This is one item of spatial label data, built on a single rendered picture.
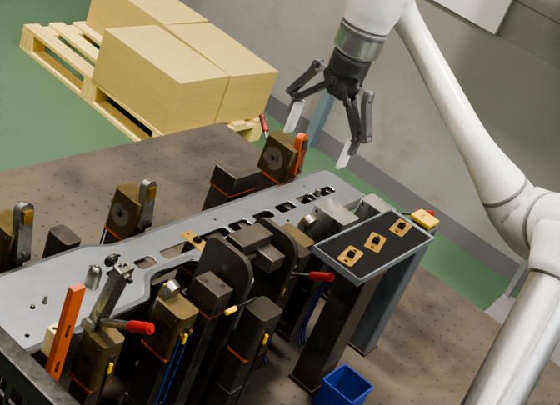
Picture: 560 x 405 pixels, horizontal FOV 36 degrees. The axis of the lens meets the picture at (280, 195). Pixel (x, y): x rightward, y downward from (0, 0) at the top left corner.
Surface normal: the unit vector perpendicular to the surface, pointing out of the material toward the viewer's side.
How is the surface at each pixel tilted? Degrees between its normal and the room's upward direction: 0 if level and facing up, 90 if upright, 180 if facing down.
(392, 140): 90
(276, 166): 90
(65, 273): 0
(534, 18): 90
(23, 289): 0
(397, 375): 0
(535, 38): 90
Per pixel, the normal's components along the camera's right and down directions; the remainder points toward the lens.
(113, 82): -0.60, 0.21
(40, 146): 0.33, -0.81
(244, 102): 0.68, 0.56
